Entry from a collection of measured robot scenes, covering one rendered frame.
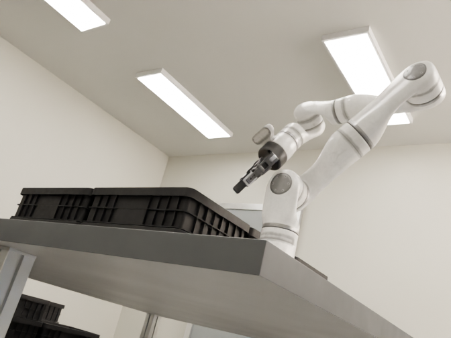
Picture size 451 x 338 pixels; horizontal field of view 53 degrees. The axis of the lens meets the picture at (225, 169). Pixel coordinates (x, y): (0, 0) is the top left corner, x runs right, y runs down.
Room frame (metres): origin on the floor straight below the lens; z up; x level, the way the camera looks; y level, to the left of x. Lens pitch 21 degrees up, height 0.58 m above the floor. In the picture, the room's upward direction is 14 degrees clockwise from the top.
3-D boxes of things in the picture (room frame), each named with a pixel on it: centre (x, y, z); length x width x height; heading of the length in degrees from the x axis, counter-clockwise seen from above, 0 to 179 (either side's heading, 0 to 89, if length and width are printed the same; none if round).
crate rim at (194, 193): (1.34, 0.13, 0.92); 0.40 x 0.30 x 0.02; 51
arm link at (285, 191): (1.11, -0.17, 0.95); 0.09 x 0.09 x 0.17; 53
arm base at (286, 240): (1.10, -0.17, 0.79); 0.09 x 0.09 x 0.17; 40
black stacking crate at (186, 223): (1.34, 0.13, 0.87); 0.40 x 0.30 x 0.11; 51
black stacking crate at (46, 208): (1.59, 0.44, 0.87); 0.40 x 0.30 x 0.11; 51
